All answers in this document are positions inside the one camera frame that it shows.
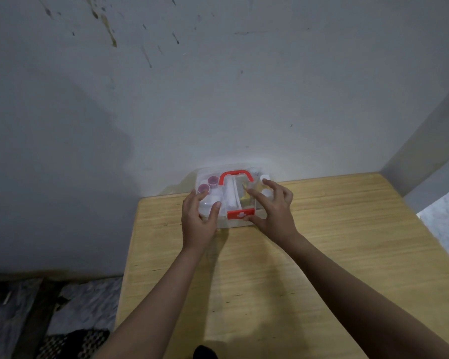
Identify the black object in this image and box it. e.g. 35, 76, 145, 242
193, 345, 222, 359

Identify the person's right forearm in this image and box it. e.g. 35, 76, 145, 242
281, 232, 449, 359

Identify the yellow packet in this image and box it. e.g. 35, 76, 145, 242
239, 183, 262, 207

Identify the clear first-aid box red handle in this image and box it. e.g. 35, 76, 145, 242
193, 163, 277, 231

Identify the person's left hand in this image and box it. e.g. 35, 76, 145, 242
181, 189, 222, 253

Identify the person's right hand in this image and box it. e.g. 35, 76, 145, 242
243, 179, 300, 246

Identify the person's left forearm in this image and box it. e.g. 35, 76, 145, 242
92, 245, 219, 359

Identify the black white patterned cloth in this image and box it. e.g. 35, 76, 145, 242
35, 328, 111, 359

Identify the white bandage roll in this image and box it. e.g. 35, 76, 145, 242
224, 179, 241, 210

